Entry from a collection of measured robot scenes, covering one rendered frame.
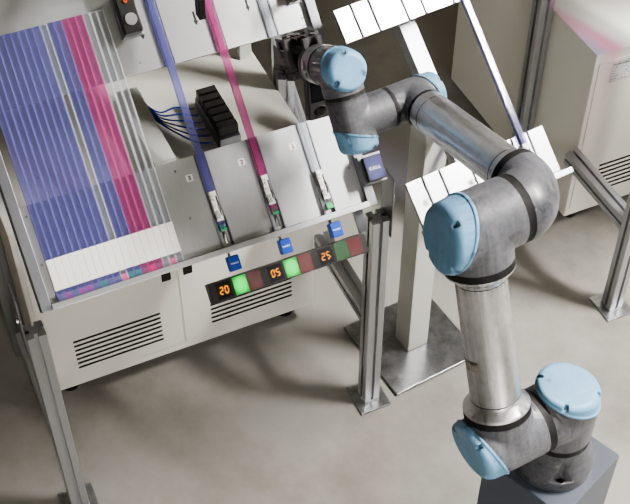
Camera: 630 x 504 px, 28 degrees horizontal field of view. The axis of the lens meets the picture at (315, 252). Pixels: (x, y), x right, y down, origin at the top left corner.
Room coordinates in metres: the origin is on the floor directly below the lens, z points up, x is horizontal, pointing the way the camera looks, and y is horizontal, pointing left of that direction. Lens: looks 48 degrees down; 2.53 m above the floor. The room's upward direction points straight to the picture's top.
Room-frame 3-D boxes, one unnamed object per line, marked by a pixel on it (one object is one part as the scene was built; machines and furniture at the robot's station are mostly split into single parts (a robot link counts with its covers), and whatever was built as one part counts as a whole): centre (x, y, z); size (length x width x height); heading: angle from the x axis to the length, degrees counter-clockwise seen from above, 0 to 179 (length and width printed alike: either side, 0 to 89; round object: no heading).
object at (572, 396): (1.29, -0.43, 0.72); 0.13 x 0.12 x 0.14; 119
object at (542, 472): (1.29, -0.44, 0.60); 0.15 x 0.15 x 0.10
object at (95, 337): (2.23, 0.45, 0.31); 0.70 x 0.65 x 0.62; 114
